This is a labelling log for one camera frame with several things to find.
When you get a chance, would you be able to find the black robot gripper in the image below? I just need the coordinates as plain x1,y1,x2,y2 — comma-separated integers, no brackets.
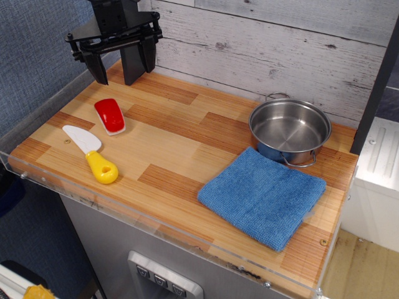
65,1,162,85

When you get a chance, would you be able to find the silver metal pot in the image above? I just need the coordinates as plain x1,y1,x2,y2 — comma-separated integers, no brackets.
248,92,332,168

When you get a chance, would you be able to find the blue folded cloth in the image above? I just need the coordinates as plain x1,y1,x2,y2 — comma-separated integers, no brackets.
198,147,327,252

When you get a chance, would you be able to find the red and white toy sushi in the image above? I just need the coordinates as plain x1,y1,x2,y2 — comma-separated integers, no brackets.
94,98,126,136

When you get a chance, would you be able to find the silver toy fridge cabinet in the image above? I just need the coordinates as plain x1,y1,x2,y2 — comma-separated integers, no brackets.
61,196,298,298

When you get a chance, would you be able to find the yellow object at bottom left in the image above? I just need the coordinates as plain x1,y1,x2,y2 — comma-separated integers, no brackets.
23,285,55,299

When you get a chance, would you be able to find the white side cabinet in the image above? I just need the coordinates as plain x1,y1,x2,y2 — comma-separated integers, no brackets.
341,117,398,252

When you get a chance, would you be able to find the clear acrylic table guard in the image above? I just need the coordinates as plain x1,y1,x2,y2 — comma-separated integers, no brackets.
1,153,346,298

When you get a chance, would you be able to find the yellow handled white toy knife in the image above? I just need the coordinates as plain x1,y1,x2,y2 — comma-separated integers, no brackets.
62,125,119,184

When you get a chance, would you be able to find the dark vertical post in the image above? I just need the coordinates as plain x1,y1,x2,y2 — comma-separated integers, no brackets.
350,19,398,155

